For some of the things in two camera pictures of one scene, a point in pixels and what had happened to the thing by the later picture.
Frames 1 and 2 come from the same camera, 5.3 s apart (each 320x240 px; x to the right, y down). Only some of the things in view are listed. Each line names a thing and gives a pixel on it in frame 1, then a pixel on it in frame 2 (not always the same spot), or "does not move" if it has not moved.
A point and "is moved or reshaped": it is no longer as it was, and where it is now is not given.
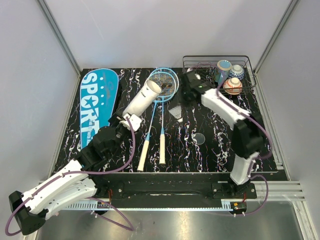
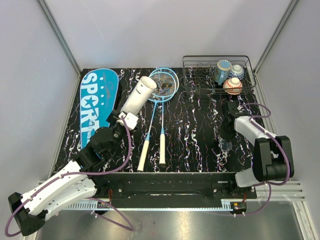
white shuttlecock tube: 136,106 is moved or reshaped
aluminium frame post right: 272,43 does not move
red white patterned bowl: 232,86 does not move
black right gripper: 190,103 to 228,136
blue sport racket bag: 98,91 does not move
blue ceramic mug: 222,71 does not move
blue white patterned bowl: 236,71 does not move
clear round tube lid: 199,138 to 227,146
